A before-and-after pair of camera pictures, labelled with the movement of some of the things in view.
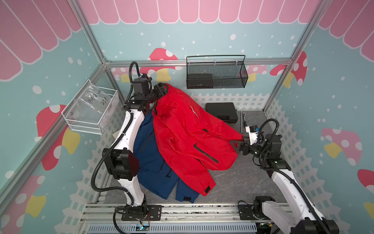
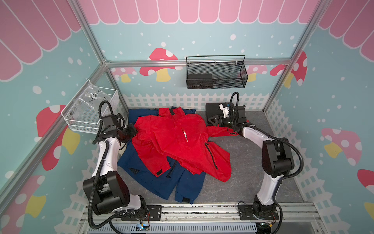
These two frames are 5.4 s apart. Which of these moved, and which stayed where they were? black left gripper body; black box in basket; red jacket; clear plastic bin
Moved: red jacket; black left gripper body
Stayed: black box in basket; clear plastic bin
